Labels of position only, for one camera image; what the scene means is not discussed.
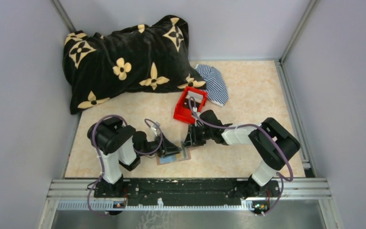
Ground pink leather card holder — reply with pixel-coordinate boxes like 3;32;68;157
156;141;191;166

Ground red plastic bin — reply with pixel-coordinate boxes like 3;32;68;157
173;86;207;124

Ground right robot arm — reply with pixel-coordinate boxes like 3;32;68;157
183;110;301;196

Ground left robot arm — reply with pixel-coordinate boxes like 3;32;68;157
87;115;182;198

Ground grey cards in bin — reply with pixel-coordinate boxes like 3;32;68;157
186;89;206;101

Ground blue striped cloth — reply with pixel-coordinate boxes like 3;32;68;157
195;64;229;107

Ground black floral blanket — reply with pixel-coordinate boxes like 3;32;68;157
62;15;207;115

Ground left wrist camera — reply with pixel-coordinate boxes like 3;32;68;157
150;122;162;136

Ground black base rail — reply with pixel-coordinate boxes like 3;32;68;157
93;178;280;207

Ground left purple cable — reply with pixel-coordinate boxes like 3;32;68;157
86;114;164;217

